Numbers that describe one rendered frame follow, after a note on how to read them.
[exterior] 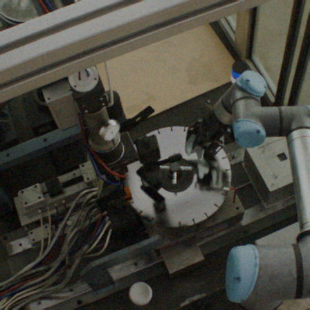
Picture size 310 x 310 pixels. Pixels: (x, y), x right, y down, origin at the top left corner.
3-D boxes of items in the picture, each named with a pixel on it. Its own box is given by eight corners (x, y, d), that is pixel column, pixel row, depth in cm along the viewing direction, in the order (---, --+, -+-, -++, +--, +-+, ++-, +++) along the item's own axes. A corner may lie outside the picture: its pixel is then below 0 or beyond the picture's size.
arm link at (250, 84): (245, 87, 130) (241, 63, 135) (221, 113, 138) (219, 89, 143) (271, 97, 133) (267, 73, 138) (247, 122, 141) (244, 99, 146)
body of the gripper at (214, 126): (190, 149, 150) (212, 124, 141) (190, 126, 155) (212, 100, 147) (214, 158, 152) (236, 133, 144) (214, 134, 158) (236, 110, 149)
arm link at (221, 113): (220, 90, 144) (245, 100, 146) (212, 100, 147) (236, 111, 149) (221, 111, 139) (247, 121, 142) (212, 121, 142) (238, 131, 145)
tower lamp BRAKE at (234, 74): (242, 64, 156) (243, 58, 154) (249, 76, 154) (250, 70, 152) (228, 70, 156) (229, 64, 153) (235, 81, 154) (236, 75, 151)
